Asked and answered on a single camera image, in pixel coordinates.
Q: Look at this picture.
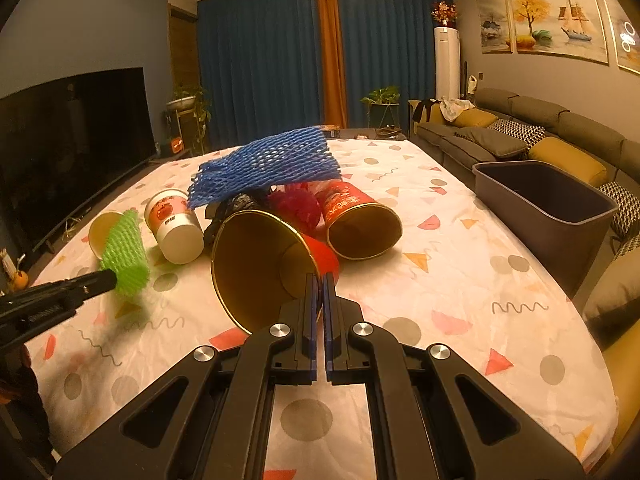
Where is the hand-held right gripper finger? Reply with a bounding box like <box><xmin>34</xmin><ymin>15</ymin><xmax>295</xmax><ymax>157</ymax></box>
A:
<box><xmin>322</xmin><ymin>272</ymin><xmax>586</xmax><ymax>480</ymax></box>
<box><xmin>52</xmin><ymin>272</ymin><xmax>321</xmax><ymax>480</ymax></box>

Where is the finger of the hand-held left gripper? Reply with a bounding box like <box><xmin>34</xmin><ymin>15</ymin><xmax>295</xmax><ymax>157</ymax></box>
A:
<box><xmin>49</xmin><ymin>269</ymin><xmax>117</xmax><ymax>307</ymax></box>

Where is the green foam net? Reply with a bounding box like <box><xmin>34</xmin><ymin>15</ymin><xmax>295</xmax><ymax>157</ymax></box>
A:
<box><xmin>98</xmin><ymin>210</ymin><xmax>151</xmax><ymax>295</ymax></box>

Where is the plain red paper bucket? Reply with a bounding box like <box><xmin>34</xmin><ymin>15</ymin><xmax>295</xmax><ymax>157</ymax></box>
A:
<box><xmin>210</xmin><ymin>210</ymin><xmax>341</xmax><ymax>336</ymax></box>

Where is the printed red paper bucket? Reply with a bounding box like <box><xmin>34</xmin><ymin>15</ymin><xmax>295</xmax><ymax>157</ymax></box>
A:
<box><xmin>317</xmin><ymin>181</ymin><xmax>403</xmax><ymax>261</ymax></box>

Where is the black plastic bag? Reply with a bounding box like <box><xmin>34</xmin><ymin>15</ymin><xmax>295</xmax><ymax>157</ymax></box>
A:
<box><xmin>202</xmin><ymin>192</ymin><xmax>271</xmax><ymax>246</ymax></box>

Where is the grey plastic bin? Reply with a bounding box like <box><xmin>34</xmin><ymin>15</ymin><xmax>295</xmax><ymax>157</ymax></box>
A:
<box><xmin>472</xmin><ymin>160</ymin><xmax>620</xmax><ymax>297</ymax></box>

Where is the person's left forearm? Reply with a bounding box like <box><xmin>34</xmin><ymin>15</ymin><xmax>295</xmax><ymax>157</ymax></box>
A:
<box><xmin>0</xmin><ymin>345</ymin><xmax>53</xmax><ymax>478</ymax></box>

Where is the plain paper cup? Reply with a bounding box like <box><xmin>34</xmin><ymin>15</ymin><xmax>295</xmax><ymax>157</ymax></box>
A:
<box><xmin>88</xmin><ymin>210</ymin><xmax>126</xmax><ymax>261</ymax></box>

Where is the white red-print paper cup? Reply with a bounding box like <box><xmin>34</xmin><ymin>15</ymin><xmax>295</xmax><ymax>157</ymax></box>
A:
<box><xmin>144</xmin><ymin>188</ymin><xmax>205</xmax><ymax>265</ymax></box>

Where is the black flat television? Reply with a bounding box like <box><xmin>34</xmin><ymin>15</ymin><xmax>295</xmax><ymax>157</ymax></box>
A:
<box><xmin>0</xmin><ymin>67</ymin><xmax>161</xmax><ymax>261</ymax></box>

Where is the patterned white tablecloth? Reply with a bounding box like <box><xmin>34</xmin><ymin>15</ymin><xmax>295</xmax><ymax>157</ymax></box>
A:
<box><xmin>25</xmin><ymin>137</ymin><xmax>621</xmax><ymax>480</ymax></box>

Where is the gold plant stand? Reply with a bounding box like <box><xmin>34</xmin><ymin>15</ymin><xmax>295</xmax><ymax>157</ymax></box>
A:
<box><xmin>165</xmin><ymin>107</ymin><xmax>207</xmax><ymax>157</ymax></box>

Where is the blue foam net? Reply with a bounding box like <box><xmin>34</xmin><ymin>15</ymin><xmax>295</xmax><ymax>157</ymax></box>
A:
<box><xmin>187</xmin><ymin>126</ymin><xmax>343</xmax><ymax>211</ymax></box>

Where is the potted plant in white bowl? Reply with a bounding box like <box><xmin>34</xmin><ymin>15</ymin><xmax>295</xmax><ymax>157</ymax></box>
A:
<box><xmin>166</xmin><ymin>85</ymin><xmax>212</xmax><ymax>153</ymax></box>

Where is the brown bamboo blind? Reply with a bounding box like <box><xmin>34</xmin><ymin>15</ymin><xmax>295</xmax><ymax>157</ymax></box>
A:
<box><xmin>167</xmin><ymin>5</ymin><xmax>201</xmax><ymax>92</ymax></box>

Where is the black cloth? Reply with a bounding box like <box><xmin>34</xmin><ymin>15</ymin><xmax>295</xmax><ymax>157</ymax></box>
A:
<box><xmin>412</xmin><ymin>100</ymin><xmax>442</xmax><ymax>124</ymax></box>

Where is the potted plant in dark pot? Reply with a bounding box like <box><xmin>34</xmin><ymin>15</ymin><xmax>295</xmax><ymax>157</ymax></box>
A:
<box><xmin>361</xmin><ymin>85</ymin><xmax>402</xmax><ymax>128</ymax></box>

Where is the grey cushion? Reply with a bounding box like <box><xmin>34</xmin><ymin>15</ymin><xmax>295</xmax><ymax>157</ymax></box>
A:
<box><xmin>582</xmin><ymin>260</ymin><xmax>640</xmax><ymax>352</ymax></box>
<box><xmin>440</xmin><ymin>127</ymin><xmax>529</xmax><ymax>159</ymax></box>

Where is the white cloth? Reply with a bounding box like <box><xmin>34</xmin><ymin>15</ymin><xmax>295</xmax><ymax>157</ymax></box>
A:
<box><xmin>440</xmin><ymin>97</ymin><xmax>474</xmax><ymax>122</ymax></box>

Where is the small yellow cushion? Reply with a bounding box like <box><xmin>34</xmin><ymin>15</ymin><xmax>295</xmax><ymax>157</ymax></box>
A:
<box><xmin>452</xmin><ymin>108</ymin><xmax>499</xmax><ymax>129</ymax></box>

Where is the blue curtain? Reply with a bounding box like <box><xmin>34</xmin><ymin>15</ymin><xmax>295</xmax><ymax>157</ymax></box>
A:
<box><xmin>337</xmin><ymin>0</ymin><xmax>454</xmax><ymax>132</ymax></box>
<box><xmin>197</xmin><ymin>0</ymin><xmax>322</xmax><ymax>150</ymax></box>

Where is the houndstooth cushion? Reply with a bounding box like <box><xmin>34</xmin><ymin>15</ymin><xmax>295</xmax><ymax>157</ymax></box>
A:
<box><xmin>612</xmin><ymin>232</ymin><xmax>640</xmax><ymax>262</ymax></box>
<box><xmin>597</xmin><ymin>181</ymin><xmax>640</xmax><ymax>239</ymax></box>
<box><xmin>487</xmin><ymin>119</ymin><xmax>547</xmax><ymax>149</ymax></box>

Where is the orange curtain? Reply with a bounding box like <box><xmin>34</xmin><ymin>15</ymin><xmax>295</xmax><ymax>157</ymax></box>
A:
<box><xmin>315</xmin><ymin>0</ymin><xmax>349</xmax><ymax>131</ymax></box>

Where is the yellow seat cushion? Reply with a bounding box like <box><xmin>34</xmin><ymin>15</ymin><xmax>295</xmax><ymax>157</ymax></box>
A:
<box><xmin>600</xmin><ymin>335</ymin><xmax>640</xmax><ymax>463</ymax></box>

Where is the large yellow cushion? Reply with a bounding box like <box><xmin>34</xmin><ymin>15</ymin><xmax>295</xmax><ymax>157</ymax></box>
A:
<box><xmin>528</xmin><ymin>137</ymin><xmax>608</xmax><ymax>187</ymax></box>

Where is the white standing air conditioner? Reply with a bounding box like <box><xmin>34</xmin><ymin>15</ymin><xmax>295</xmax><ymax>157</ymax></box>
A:
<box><xmin>433</xmin><ymin>27</ymin><xmax>461</xmax><ymax>101</ymax></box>

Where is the grey sofa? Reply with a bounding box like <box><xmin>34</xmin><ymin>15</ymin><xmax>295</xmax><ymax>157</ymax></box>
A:
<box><xmin>414</xmin><ymin>87</ymin><xmax>640</xmax><ymax>241</ymax></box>

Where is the red flower bouquet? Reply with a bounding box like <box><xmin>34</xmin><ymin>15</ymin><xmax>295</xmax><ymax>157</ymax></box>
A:
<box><xmin>431</xmin><ymin>0</ymin><xmax>458</xmax><ymax>28</ymax></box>

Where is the small boat painting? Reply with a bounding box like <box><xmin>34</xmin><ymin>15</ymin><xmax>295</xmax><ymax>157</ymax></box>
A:
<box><xmin>475</xmin><ymin>0</ymin><xmax>516</xmax><ymax>55</ymax></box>

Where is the golden tree sailboat painting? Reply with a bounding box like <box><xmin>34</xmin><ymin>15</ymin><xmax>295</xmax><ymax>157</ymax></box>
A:
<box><xmin>509</xmin><ymin>0</ymin><xmax>610</xmax><ymax>66</ymax></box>

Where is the painting with light glare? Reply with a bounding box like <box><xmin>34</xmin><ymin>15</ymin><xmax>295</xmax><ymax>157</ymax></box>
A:
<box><xmin>597</xmin><ymin>0</ymin><xmax>640</xmax><ymax>76</ymax></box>

